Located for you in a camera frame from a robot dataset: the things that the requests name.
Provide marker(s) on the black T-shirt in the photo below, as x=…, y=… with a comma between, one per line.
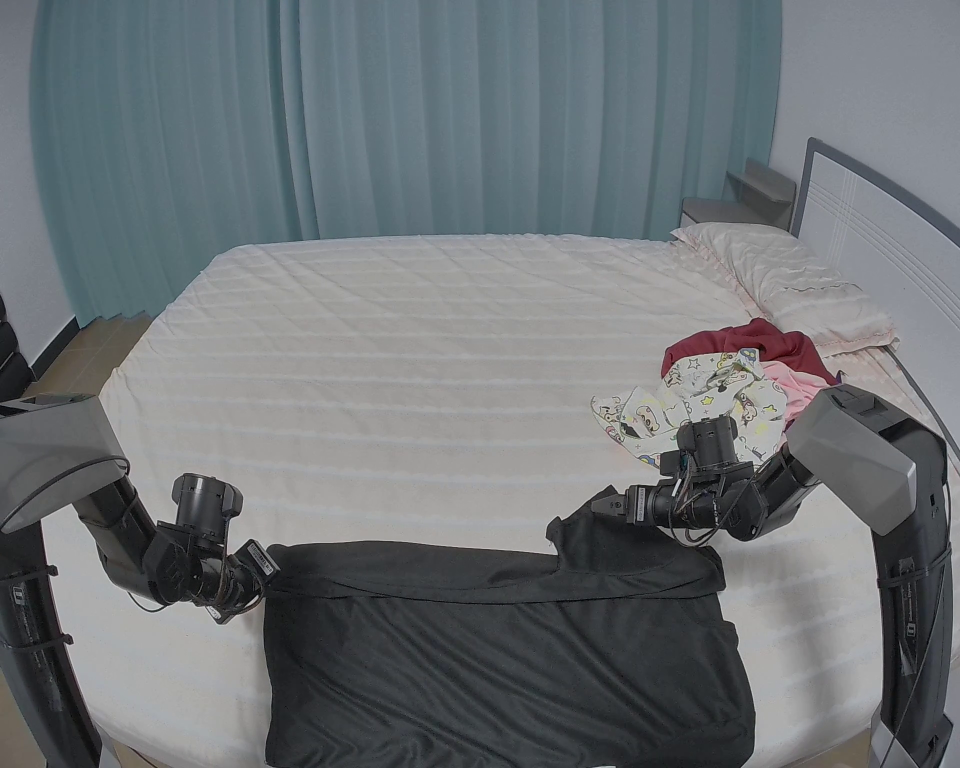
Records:
x=487, y=660

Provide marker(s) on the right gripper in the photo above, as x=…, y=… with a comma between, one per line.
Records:
x=660, y=506

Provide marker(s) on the cream pillow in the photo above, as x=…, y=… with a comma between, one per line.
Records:
x=795, y=285

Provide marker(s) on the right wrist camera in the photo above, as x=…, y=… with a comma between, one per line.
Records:
x=670, y=465

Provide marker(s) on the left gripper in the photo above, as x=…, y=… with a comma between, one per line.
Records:
x=244, y=589

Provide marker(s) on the dark red garment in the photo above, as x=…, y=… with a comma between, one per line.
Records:
x=780, y=345

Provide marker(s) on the pink garment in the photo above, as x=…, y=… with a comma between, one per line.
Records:
x=799, y=394

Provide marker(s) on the bed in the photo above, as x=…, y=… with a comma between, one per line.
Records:
x=412, y=360

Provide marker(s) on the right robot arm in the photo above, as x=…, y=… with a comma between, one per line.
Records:
x=855, y=457

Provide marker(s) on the grey bedside table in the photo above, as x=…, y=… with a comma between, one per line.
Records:
x=739, y=202

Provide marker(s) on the black chest of drawers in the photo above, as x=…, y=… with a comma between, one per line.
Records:
x=9, y=352

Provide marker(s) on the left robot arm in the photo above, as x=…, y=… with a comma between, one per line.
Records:
x=52, y=450

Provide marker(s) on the white printed pyjama top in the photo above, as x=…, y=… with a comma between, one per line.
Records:
x=705, y=397

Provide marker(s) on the blue-green curtain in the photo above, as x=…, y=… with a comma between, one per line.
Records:
x=165, y=150
x=525, y=112

